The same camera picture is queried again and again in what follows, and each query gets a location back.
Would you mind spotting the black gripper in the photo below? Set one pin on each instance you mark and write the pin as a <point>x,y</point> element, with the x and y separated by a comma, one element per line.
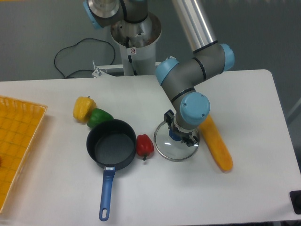
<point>188,137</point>

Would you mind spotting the glass lid blue knob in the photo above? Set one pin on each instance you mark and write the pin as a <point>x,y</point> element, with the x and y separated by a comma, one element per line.
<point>170,149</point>

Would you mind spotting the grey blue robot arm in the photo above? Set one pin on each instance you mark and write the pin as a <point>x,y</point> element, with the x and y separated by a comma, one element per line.
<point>178,80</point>

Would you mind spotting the long yellow squash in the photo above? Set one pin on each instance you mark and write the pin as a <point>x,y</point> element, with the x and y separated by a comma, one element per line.
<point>216,145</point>

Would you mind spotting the red bell pepper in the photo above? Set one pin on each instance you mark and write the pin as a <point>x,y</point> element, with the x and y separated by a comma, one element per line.
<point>144,146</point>

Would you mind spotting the green bell pepper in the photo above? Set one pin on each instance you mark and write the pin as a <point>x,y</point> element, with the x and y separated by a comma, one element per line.
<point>98,116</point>

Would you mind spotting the yellow bell pepper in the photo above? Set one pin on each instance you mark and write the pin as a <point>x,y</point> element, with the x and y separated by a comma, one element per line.
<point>83,109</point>

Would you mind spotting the black corner device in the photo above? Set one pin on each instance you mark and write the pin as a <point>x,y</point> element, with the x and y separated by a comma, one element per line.
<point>295,197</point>

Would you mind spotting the yellow woven basket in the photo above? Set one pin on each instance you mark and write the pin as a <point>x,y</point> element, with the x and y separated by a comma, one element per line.
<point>19,123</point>

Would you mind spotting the dark pot blue handle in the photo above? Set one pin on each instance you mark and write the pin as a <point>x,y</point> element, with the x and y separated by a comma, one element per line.
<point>111,144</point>

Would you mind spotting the white metal base frame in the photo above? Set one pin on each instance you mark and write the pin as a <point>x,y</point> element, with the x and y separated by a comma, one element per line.
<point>117,70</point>

